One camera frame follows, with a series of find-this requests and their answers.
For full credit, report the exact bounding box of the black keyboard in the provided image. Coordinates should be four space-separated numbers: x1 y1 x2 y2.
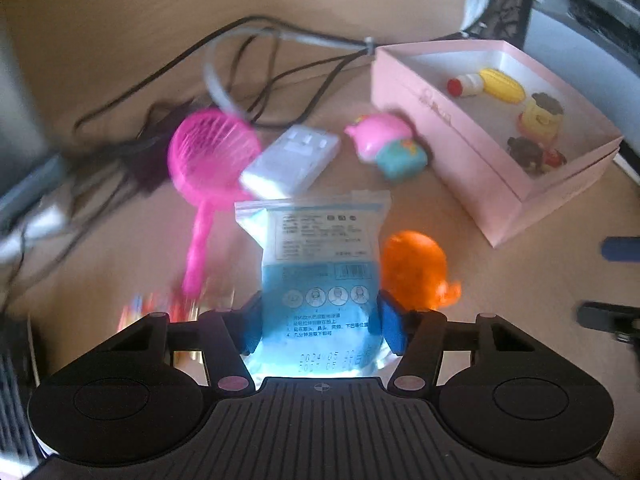
0 315 41 466

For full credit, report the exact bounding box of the colourful small packet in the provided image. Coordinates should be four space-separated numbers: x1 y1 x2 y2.
117 290 201 361

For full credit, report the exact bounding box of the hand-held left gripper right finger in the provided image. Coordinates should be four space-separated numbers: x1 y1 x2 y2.
376 290 553 396

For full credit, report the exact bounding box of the dark brown figure toy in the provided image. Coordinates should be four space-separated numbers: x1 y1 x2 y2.
506 136 568 176

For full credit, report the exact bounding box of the yellow figure toy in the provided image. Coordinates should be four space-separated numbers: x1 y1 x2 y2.
517 92 565 146

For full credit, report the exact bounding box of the grey cable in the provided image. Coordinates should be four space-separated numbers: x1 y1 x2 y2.
204 27 376 121

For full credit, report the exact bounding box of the orange plastic toy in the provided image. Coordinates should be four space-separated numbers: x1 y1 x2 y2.
379 230 463 311

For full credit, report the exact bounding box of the pink pig toy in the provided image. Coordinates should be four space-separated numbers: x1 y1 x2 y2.
345 112 430 183

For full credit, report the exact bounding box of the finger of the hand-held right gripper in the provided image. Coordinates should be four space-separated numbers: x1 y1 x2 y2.
577 301 640 343
600 237 640 262

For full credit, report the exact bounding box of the black power brick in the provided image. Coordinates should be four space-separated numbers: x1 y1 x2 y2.
120 105 196 196

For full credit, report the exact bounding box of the yellow corn toy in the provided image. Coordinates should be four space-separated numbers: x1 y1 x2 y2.
479 67 527 106

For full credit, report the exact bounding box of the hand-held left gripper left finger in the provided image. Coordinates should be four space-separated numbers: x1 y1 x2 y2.
85 292 264 396

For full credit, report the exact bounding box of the computer case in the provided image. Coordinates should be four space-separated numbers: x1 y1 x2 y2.
525 0 640 61

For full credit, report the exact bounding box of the looped black cable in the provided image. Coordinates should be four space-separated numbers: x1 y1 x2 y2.
235 35 372 126

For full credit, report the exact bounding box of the pink cardboard box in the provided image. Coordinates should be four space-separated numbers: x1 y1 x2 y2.
370 40 626 248

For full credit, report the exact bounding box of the blue face mask packet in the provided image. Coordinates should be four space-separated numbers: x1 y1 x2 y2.
234 190 392 378

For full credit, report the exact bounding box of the white power strip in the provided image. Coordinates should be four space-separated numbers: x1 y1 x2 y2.
0 205 71 261

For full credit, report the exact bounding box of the long black cable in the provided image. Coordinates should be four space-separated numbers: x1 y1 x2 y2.
74 15 373 133

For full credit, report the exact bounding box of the pink plastic strainer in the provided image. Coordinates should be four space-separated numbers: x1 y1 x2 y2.
167 107 263 298

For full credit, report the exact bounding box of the white bottle toy red cap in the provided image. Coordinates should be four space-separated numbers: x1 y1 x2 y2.
446 72 488 98

